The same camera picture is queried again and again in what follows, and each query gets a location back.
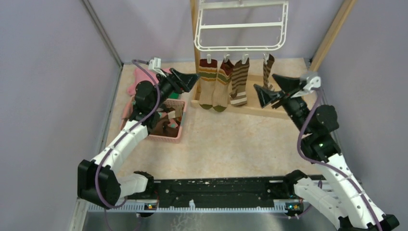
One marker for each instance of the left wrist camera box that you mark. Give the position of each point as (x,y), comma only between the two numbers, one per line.
(154,65)

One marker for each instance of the left wooden rack post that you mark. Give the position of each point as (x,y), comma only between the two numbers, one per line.
(194,17)

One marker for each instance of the pink towel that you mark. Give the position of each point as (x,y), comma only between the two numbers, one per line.
(143,85)

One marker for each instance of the wooden rack base tray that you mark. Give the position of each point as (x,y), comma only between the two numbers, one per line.
(253,107)

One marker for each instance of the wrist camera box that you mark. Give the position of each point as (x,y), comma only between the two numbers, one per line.
(308,82)
(154,65)

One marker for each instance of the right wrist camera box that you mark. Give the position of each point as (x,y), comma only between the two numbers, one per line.
(308,82)

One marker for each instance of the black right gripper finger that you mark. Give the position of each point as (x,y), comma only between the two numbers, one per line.
(289,84)
(266,96)

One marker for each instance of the wooden rack post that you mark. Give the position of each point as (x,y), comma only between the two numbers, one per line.
(194,17)
(331,34)

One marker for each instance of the right wooden rack post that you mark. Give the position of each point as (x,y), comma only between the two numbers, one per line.
(331,34)

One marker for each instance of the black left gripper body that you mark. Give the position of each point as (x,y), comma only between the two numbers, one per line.
(167,86)

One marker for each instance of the brown beige striped sock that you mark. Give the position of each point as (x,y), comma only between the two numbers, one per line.
(239,77)

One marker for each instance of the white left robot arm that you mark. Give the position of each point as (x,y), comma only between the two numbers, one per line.
(96,178)

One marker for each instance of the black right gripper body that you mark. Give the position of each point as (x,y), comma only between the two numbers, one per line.
(295,108)

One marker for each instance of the white clip drying hanger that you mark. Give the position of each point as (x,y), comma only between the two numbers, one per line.
(241,25)

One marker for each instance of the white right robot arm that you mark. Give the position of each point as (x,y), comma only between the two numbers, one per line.
(350,209)

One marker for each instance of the green cloth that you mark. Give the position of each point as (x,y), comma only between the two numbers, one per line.
(174,95)

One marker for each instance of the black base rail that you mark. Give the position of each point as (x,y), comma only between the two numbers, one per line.
(272,187)

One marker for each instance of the pink perforated basket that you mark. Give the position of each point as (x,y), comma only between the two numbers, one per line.
(169,128)

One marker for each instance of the white cable duct strip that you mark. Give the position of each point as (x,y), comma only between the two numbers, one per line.
(140,207)

